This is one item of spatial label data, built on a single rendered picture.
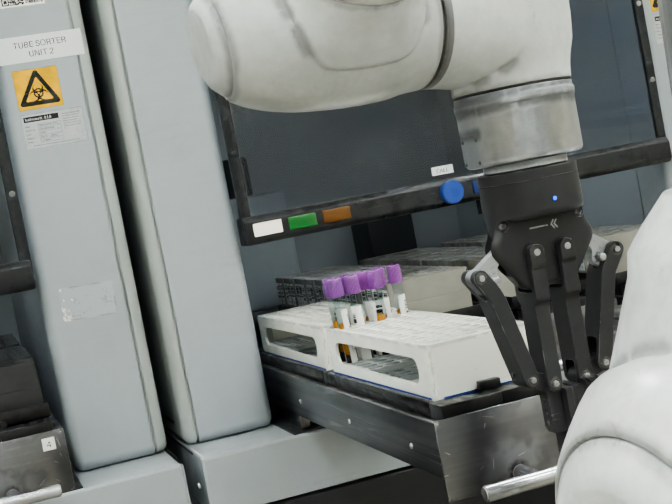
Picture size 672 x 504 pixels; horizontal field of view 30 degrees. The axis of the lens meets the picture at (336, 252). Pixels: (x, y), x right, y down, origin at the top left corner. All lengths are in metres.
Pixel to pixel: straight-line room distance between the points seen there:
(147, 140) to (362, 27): 0.75
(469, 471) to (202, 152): 0.63
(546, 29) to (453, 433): 0.35
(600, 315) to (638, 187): 0.90
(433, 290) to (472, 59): 0.75
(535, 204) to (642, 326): 0.43
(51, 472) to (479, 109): 0.73
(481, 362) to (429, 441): 0.09
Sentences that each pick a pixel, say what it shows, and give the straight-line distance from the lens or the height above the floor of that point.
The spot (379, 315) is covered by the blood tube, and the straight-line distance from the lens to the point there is 1.34.
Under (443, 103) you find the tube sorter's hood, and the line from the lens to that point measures 1.63.
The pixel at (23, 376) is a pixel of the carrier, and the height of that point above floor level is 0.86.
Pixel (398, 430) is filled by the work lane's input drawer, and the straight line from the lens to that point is 1.15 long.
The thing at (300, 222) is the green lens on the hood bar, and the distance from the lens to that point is 1.54.
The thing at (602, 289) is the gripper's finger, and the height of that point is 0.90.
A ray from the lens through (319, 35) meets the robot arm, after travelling 0.81.
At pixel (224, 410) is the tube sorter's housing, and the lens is 1.56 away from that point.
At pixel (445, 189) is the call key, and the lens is 1.60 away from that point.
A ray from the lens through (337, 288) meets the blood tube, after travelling 1.32.
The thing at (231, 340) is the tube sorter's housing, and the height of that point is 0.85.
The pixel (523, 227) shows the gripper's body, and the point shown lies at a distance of 0.94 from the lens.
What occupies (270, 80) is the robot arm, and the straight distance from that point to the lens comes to 0.82.
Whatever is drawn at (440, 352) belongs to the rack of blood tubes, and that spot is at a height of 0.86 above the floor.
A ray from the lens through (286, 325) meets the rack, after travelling 1.52.
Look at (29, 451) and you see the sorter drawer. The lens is 1.44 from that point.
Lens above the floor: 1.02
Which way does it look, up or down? 3 degrees down
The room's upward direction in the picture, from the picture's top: 11 degrees counter-clockwise
